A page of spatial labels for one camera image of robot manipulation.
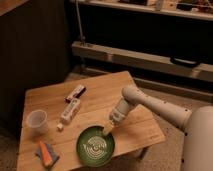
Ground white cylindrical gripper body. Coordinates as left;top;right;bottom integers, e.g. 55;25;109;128
109;98;135;125

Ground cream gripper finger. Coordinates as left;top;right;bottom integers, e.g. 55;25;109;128
103;122;114;136

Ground green ceramic bowl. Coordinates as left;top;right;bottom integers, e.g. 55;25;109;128
76;126;115;167

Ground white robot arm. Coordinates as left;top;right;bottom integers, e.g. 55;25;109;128
103;85;213;171

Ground white plastic bottle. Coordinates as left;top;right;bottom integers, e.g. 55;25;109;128
60;98;81;124

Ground red white snack bar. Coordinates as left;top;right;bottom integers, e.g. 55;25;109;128
65;84;86;103

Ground small white cube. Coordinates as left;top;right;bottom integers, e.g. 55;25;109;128
57;123;63;131

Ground wooden folding table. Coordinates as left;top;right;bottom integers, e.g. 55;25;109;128
17;71;165;171

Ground orange blue sponge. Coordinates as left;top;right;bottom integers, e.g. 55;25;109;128
35;141;59;169

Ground clear plastic cup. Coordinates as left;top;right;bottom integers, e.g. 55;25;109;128
26;110;48;134

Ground metal shelf rack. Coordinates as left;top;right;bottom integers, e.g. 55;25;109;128
68;0;213;94

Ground black handle on shelf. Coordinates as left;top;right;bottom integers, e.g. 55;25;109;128
170;58;201;68

